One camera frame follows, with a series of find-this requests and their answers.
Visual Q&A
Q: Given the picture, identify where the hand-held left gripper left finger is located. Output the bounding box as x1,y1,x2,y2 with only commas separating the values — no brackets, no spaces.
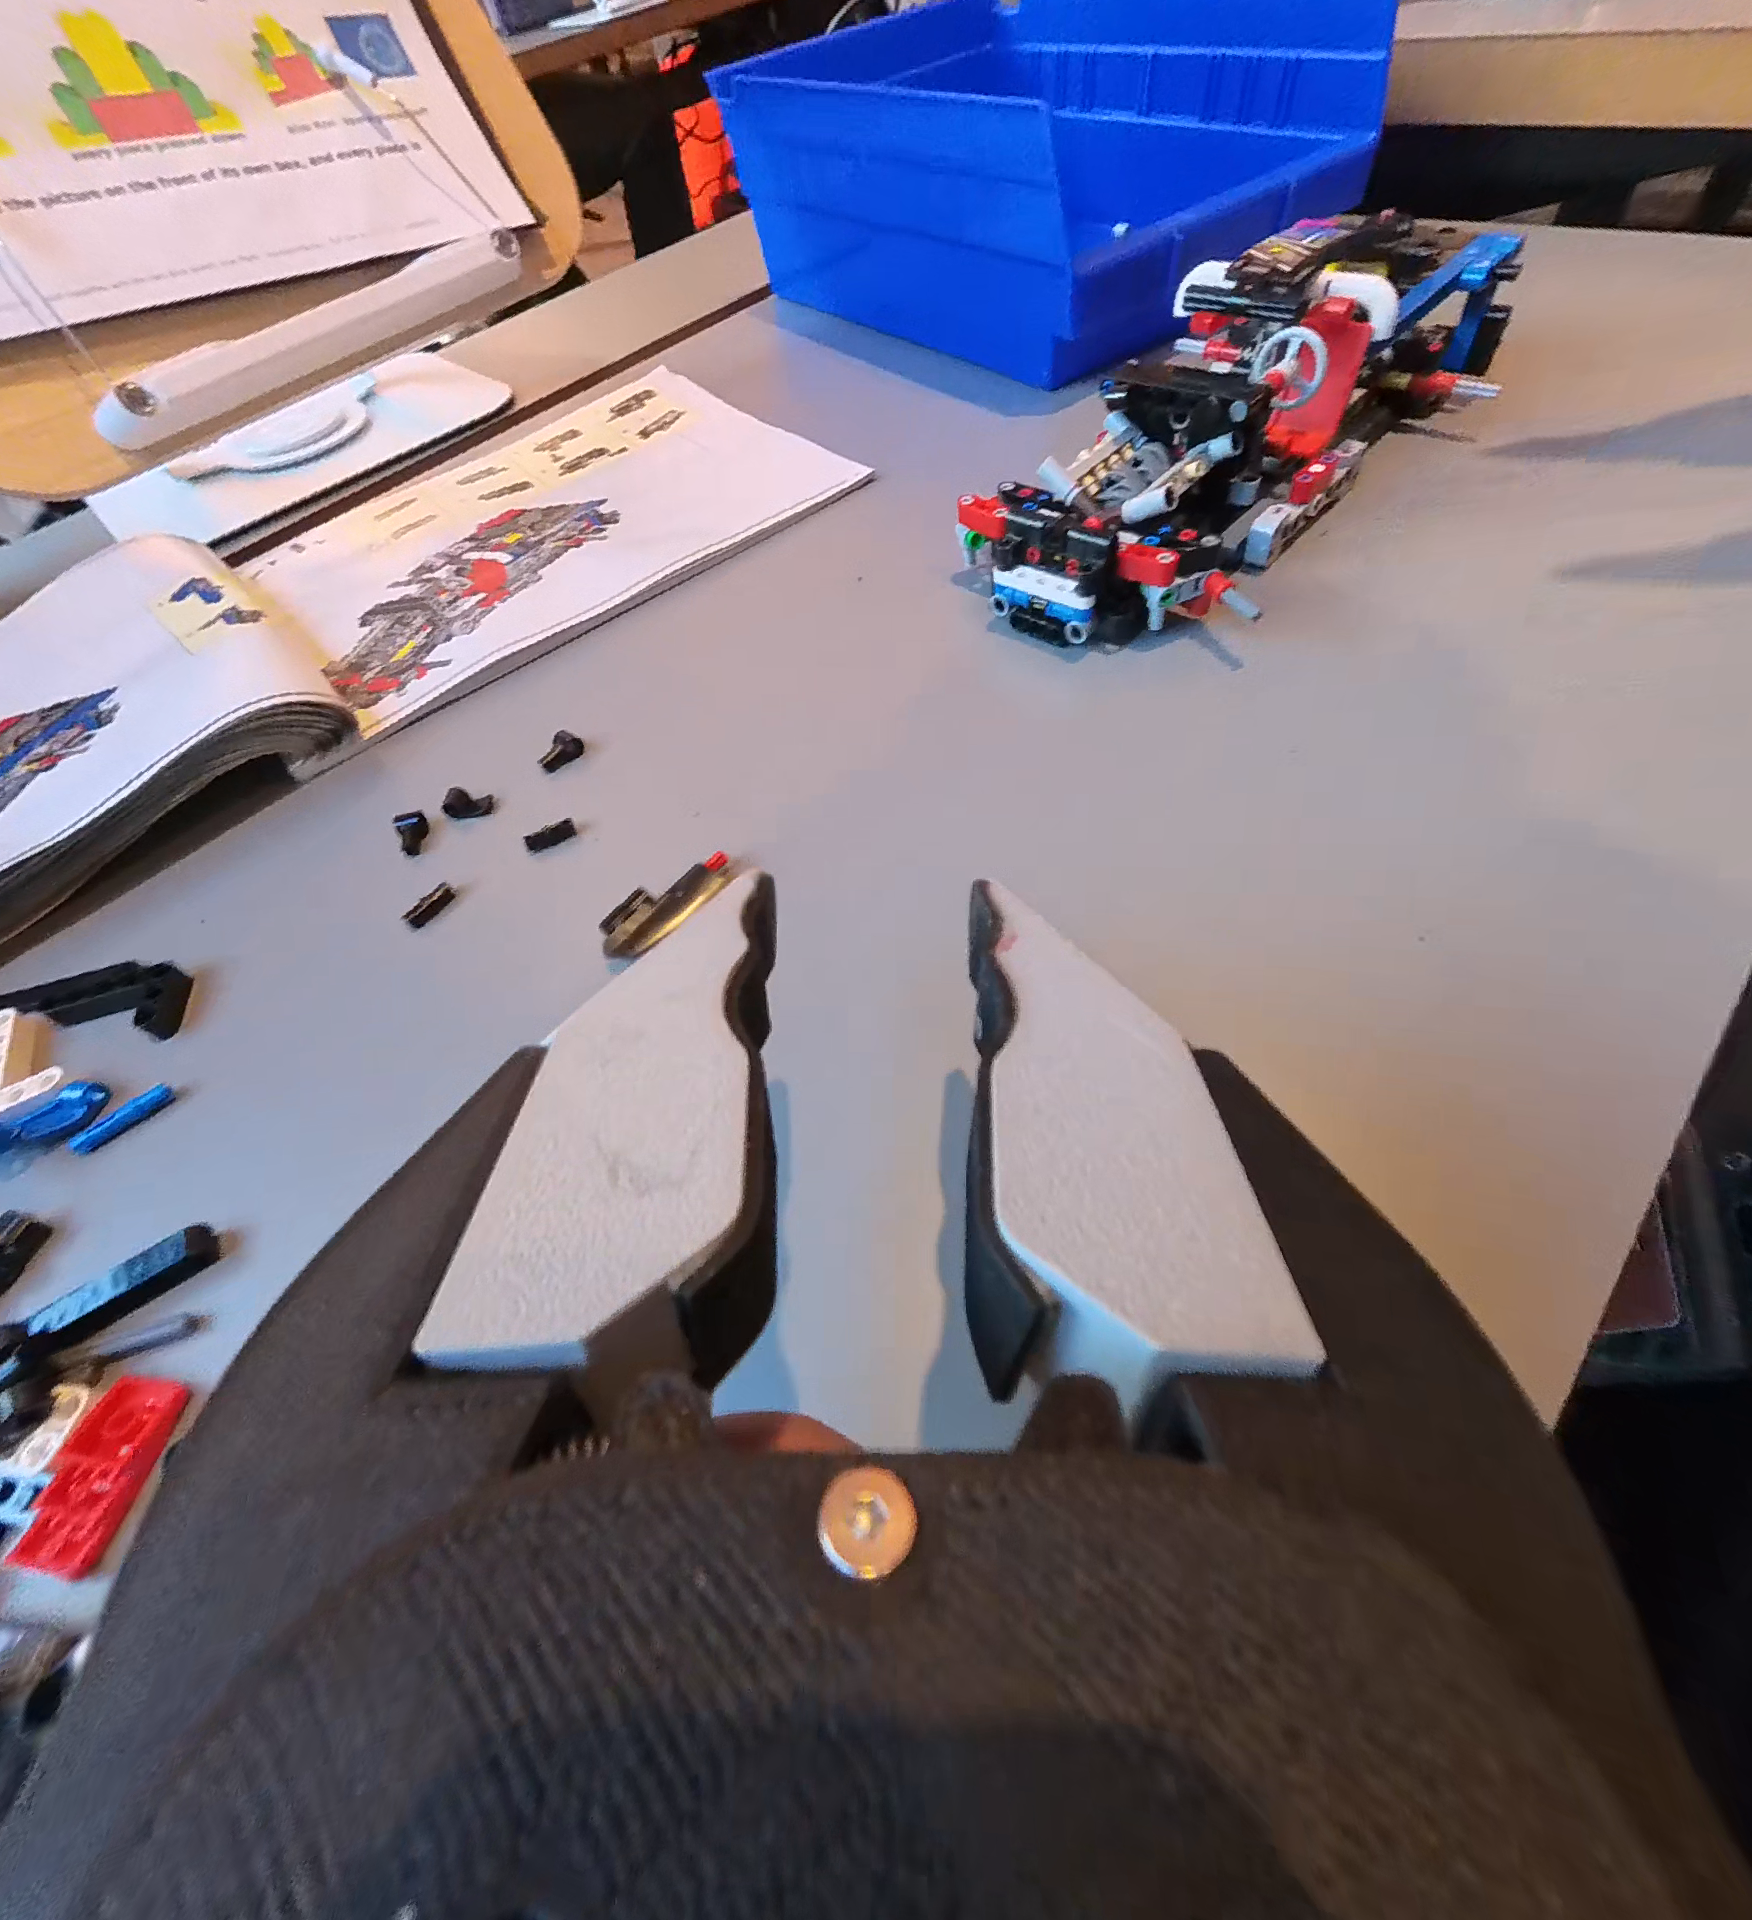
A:
407,874,781,1398

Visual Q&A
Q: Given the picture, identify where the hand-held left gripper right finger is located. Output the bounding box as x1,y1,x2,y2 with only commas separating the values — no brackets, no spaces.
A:
963,878,1331,1401

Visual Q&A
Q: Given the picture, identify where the black brick with red pin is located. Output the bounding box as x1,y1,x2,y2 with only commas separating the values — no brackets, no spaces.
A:
599,850,736,961

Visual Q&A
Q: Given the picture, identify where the toy brick car chassis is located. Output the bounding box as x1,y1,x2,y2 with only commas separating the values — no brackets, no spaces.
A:
955,211,1527,653

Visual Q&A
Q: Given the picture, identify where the grey desk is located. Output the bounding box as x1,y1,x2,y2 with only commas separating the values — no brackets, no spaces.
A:
0,211,1752,1920

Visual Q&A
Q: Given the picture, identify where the pile of loose toy bricks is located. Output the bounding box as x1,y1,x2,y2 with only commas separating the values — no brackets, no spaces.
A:
0,961,227,1861

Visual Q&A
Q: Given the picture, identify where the open instruction booklet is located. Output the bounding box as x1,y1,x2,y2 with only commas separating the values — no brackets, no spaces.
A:
0,364,877,963

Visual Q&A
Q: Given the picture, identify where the white document stand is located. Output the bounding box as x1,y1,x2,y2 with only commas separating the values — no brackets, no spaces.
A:
0,91,525,549

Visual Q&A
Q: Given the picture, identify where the wooden backing board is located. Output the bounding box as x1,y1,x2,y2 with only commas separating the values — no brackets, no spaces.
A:
0,0,584,505

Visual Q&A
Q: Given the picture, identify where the blue plastic bin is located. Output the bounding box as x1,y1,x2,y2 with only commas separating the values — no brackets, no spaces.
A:
705,0,1403,395

